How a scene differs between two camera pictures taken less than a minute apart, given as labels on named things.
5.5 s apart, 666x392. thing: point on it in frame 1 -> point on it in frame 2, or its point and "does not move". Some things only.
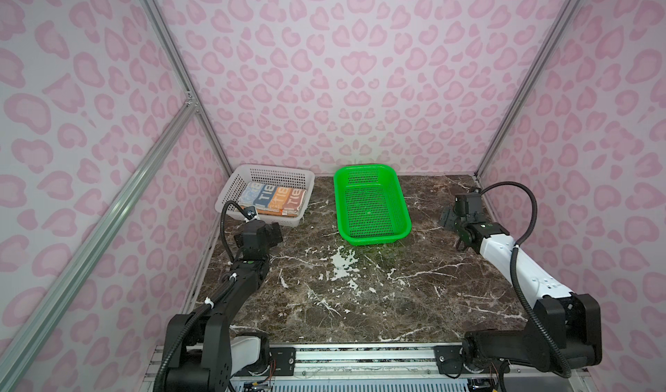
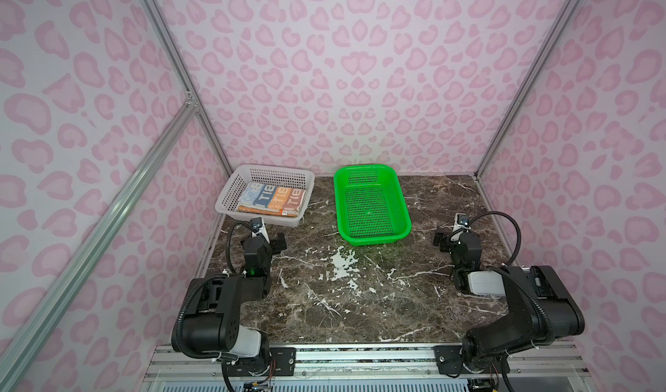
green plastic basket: (370, 205) does not move
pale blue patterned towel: (273, 200) does not move
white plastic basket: (277, 192) does not move
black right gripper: (452, 214) -> (446, 240)
